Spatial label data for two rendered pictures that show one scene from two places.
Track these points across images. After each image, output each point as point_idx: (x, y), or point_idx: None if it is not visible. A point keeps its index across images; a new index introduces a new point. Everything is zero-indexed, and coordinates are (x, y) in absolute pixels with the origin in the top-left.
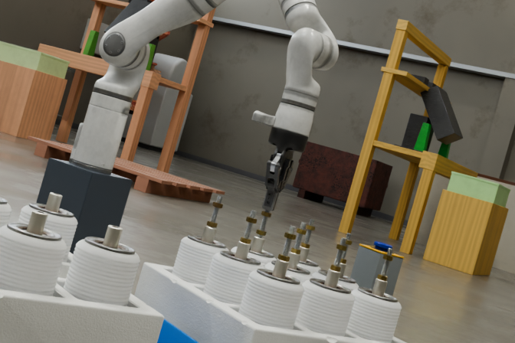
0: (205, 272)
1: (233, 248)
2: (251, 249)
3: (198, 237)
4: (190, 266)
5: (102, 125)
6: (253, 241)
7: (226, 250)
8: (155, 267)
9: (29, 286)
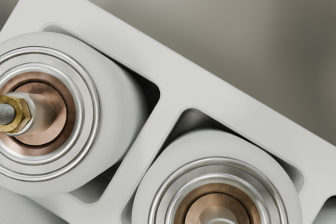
0: None
1: (171, 155)
2: (200, 216)
3: (48, 72)
4: None
5: None
6: (203, 219)
7: (38, 191)
8: (11, 20)
9: None
